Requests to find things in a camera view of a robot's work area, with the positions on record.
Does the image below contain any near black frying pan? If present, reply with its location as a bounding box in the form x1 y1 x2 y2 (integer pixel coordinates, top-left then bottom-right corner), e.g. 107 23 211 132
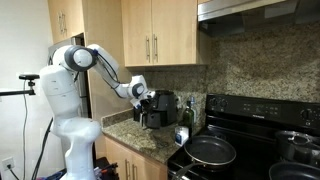
172 135 237 180

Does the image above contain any black electric stove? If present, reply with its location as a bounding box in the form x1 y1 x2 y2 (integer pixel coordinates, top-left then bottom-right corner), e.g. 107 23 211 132
167 94 320 180

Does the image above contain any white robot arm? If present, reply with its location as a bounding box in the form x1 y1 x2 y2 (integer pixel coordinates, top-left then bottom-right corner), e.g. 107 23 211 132
40 44 155 180

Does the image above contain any black frying pan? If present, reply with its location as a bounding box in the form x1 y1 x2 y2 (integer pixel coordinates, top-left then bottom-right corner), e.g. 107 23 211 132
172 135 237 180
269 162 320 180

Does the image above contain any far black frying pan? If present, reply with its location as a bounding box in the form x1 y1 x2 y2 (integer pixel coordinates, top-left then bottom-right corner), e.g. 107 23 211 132
269 162 320 180

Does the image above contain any white wall outlet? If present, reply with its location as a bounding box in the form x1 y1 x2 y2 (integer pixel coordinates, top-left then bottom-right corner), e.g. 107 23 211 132
2 157 15 171

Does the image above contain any white salt container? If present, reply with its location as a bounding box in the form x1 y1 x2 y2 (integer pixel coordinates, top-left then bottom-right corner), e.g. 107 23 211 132
175 126 189 146

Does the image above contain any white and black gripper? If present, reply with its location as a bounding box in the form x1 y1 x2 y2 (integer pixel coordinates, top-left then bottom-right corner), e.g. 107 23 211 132
130 91 155 108

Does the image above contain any cabinet door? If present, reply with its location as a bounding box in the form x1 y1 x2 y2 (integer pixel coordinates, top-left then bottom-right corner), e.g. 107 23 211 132
152 0 197 66
121 0 152 67

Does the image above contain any cabinet above refrigerator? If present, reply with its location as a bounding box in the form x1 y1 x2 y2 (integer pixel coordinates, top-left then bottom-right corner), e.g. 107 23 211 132
48 0 84 43

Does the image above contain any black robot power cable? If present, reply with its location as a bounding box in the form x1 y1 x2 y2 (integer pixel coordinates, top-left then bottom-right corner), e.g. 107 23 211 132
30 117 55 180

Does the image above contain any dark glass bottle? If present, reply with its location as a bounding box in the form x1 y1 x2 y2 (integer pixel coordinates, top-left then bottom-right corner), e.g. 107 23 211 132
183 101 194 137

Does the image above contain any lower wooden counter cabinet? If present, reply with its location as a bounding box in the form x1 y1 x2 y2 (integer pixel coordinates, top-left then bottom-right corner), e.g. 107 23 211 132
105 137 167 180

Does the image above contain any black camera on stand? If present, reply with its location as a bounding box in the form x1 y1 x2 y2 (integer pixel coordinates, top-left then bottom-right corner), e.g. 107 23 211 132
0 74 40 96

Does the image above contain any black pot with lid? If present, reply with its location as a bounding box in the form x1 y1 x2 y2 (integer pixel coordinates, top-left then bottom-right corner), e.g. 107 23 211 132
275 131 320 167

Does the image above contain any stainless range hood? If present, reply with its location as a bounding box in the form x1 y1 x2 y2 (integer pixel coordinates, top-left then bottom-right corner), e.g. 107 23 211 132
197 0 320 37

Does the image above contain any stainless steel refrigerator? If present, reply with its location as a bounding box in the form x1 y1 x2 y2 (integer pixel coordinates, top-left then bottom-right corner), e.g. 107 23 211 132
48 34 91 118

